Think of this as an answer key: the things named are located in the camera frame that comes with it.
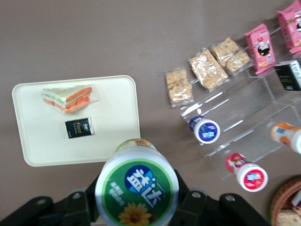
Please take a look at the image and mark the clear acrylic tiered stand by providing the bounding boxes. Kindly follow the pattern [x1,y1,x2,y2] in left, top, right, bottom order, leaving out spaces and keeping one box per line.
[180,25,301,181]

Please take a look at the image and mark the beige plastic tray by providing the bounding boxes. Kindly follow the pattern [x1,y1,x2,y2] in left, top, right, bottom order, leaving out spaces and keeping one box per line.
[11,74,141,168]

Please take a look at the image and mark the pink snack packet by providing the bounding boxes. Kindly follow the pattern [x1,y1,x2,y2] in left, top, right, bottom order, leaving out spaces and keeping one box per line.
[244,23,277,76]
[277,0,301,55]

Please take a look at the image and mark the orange gum bottle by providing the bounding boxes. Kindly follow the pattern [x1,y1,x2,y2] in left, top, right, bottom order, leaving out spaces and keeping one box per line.
[270,121,301,155]

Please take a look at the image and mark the wrapped puffed snack pack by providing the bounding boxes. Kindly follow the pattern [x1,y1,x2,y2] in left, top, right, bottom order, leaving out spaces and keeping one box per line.
[276,208,301,226]

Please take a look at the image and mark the green gum bottle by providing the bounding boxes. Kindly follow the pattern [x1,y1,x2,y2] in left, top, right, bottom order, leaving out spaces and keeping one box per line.
[94,138,180,226]

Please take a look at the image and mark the purple gum bottle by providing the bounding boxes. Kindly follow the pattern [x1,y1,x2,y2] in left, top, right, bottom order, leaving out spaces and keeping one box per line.
[189,114,221,145]

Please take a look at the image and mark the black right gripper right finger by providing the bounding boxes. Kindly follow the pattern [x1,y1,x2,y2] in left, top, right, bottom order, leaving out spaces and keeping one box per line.
[173,169,214,226]

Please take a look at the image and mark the wicker basket with snacks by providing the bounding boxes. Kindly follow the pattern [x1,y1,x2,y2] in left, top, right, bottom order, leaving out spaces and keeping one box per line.
[269,178,301,226]

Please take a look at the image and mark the black tissue pack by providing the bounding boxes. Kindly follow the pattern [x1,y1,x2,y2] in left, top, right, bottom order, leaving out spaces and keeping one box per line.
[64,117,96,139]
[274,60,301,92]

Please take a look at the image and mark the small wrapped triangle sandwich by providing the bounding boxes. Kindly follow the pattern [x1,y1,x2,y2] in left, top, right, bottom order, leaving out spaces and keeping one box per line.
[41,86,101,115]

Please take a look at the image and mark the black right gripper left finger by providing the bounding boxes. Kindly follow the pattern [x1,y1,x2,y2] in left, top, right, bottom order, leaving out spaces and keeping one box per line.
[62,176,101,224]

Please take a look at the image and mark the wrapped rice cracker bar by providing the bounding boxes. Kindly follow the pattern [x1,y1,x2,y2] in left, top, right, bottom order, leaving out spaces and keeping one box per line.
[210,37,252,77]
[164,66,195,108]
[187,48,230,92]

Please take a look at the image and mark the red gum bottle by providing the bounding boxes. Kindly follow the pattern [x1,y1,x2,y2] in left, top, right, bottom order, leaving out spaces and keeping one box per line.
[225,153,269,193]

